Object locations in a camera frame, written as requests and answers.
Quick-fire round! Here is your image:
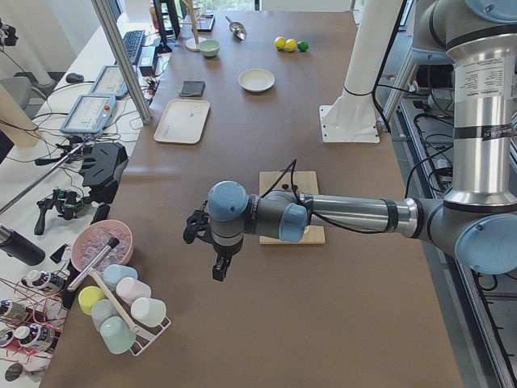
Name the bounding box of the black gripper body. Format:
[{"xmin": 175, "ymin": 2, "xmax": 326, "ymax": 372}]
[{"xmin": 183, "ymin": 201, "xmax": 242, "ymax": 268}]

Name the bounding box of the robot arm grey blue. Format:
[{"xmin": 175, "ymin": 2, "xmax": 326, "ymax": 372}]
[{"xmin": 183, "ymin": 1, "xmax": 516, "ymax": 280}]

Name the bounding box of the cream rabbit tray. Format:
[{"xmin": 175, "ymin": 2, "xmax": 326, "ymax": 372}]
[{"xmin": 153, "ymin": 99, "xmax": 210, "ymax": 145}]

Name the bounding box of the white cup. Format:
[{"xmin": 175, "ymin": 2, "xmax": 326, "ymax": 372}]
[{"xmin": 131, "ymin": 297, "xmax": 166, "ymax": 327}]

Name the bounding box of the pink cup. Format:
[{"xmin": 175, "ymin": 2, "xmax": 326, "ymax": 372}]
[{"xmin": 116, "ymin": 276, "xmax": 152, "ymax": 306}]

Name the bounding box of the blue cup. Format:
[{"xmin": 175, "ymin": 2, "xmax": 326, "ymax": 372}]
[{"xmin": 102, "ymin": 264, "xmax": 138, "ymax": 291}]

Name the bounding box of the white cup rack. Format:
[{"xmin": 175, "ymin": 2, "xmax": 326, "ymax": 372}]
[{"xmin": 87, "ymin": 269, "xmax": 172, "ymax": 357}]

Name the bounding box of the pink bowl with ice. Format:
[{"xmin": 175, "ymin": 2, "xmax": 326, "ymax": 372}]
[{"xmin": 71, "ymin": 220, "xmax": 134, "ymax": 272}]

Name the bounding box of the wooden cutting board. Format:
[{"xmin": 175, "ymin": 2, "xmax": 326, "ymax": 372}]
[{"xmin": 258, "ymin": 171, "xmax": 326, "ymax": 245}]

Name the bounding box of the mint green cup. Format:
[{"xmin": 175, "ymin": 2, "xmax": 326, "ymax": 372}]
[{"xmin": 99, "ymin": 316, "xmax": 136, "ymax": 354}]

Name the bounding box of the grey cup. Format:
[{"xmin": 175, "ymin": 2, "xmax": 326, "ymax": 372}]
[{"xmin": 90, "ymin": 299, "xmax": 118, "ymax": 332}]

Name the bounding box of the yellow cup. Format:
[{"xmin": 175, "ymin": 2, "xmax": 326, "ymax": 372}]
[{"xmin": 78, "ymin": 285, "xmax": 106, "ymax": 315}]

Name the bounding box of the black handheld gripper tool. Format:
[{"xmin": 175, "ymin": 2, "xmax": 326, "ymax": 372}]
[{"xmin": 34, "ymin": 188, "xmax": 92, "ymax": 235}]

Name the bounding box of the dark grey folded cloth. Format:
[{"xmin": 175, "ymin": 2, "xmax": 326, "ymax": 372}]
[{"xmin": 179, "ymin": 80, "xmax": 205, "ymax": 97}]

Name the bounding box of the teach pendant near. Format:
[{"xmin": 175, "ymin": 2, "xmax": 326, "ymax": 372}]
[{"xmin": 60, "ymin": 94, "xmax": 116, "ymax": 136}]

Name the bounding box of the teach pendant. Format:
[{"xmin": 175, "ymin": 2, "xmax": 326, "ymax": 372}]
[
  {"xmin": 60, "ymin": 94, "xmax": 116, "ymax": 136},
  {"xmin": 90, "ymin": 65, "xmax": 128, "ymax": 99}
]

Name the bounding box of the white shallow plate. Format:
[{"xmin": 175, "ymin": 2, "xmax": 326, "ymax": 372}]
[{"xmin": 238, "ymin": 69, "xmax": 275, "ymax": 93}]

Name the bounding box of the teach pendant far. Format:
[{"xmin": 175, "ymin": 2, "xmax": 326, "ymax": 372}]
[{"xmin": 90, "ymin": 65, "xmax": 128, "ymax": 99}]

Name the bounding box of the green bowl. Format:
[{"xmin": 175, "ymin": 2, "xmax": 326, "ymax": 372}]
[{"xmin": 198, "ymin": 39, "xmax": 221, "ymax": 58}]

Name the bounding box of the wooden mug tree stand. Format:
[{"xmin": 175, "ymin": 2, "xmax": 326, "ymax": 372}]
[{"xmin": 182, "ymin": 0, "xmax": 205, "ymax": 52}]

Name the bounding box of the black water bottle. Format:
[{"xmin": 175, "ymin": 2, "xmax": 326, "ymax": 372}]
[{"xmin": 1, "ymin": 226, "xmax": 45, "ymax": 266}]

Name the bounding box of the computer mouse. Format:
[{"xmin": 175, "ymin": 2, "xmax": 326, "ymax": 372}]
[{"xmin": 65, "ymin": 73, "xmax": 84, "ymax": 84}]

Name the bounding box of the black keyboard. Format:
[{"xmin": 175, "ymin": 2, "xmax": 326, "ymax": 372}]
[{"xmin": 123, "ymin": 30, "xmax": 145, "ymax": 65}]

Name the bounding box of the metal scoop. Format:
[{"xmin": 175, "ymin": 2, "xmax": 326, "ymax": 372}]
[{"xmin": 225, "ymin": 15, "xmax": 247, "ymax": 40}]

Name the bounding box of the yellow lemon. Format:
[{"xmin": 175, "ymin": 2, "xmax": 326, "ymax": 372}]
[
  {"xmin": 274, "ymin": 36, "xmax": 286, "ymax": 51},
  {"xmin": 284, "ymin": 39, "xmax": 297, "ymax": 53}
]

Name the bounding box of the green lime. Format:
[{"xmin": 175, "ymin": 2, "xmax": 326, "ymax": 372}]
[{"xmin": 297, "ymin": 40, "xmax": 309, "ymax": 53}]

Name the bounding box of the metal black tipped tongs handle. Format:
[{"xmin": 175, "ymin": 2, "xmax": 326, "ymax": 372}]
[{"xmin": 66, "ymin": 238, "xmax": 120, "ymax": 293}]

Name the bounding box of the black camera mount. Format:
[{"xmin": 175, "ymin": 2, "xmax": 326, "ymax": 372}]
[{"xmin": 79, "ymin": 142, "xmax": 128, "ymax": 204}]

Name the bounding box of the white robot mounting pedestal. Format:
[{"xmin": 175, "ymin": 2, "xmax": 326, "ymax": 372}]
[{"xmin": 320, "ymin": 0, "xmax": 406, "ymax": 143}]

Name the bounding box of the black tablet frame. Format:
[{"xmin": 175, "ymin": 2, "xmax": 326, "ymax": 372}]
[{"xmin": 195, "ymin": 15, "xmax": 215, "ymax": 32}]

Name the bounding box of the aluminium frame post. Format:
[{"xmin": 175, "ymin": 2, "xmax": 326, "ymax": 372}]
[{"xmin": 91, "ymin": 0, "xmax": 152, "ymax": 124}]

